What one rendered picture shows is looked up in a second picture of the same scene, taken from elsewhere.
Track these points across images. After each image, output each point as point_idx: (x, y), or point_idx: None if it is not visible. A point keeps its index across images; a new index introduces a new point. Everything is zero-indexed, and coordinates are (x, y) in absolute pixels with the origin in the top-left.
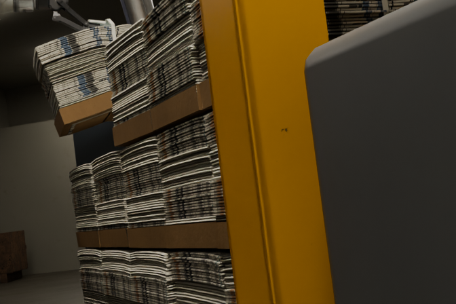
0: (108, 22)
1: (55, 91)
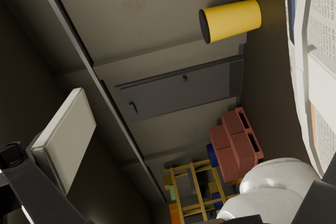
0: (308, 46)
1: None
